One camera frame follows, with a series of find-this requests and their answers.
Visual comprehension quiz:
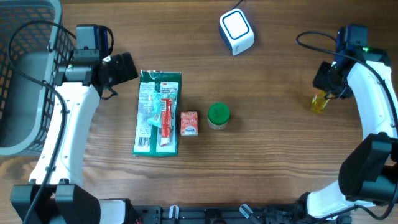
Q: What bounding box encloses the yellow oil bottle silver cap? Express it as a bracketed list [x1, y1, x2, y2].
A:
[311, 90, 330, 113]

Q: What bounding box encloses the green 3M gloves package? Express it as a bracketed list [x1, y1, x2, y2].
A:
[132, 70, 182, 157]

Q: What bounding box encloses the orange small carton box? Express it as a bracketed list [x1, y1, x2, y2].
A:
[180, 111, 198, 136]

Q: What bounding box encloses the green lid jar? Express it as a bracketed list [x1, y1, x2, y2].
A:
[208, 102, 231, 130]

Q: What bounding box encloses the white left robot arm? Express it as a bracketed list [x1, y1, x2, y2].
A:
[11, 50, 139, 223]

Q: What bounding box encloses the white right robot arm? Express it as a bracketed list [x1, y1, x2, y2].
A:
[304, 60, 397, 222]

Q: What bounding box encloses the white barcode scanner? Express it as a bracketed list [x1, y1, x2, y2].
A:
[218, 9, 255, 55]

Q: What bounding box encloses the grey plastic shopping basket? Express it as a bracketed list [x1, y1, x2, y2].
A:
[1, 0, 74, 156]

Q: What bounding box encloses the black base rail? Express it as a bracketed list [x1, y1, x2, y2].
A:
[128, 204, 352, 224]

